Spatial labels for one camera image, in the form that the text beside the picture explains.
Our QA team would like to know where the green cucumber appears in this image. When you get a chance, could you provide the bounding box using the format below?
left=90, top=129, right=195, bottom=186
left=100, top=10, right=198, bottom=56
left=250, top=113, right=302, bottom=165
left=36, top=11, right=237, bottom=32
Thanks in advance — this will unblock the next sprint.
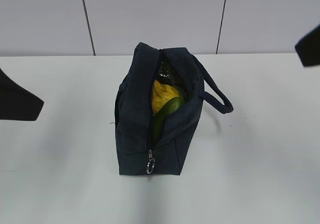
left=152, top=97, right=185, bottom=142

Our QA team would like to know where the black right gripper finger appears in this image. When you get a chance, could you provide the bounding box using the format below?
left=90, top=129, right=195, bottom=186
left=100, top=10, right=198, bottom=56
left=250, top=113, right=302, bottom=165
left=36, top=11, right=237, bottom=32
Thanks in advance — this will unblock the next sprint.
left=295, top=26, right=320, bottom=67

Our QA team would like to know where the dark navy lunch bag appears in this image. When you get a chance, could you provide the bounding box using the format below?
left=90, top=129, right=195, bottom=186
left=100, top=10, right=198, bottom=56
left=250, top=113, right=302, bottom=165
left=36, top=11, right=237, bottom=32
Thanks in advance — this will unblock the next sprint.
left=114, top=43, right=234, bottom=176

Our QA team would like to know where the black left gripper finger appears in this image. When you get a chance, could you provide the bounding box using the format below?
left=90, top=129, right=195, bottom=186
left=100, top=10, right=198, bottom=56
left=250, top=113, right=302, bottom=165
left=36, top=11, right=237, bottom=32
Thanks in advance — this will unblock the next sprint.
left=0, top=71, right=44, bottom=121

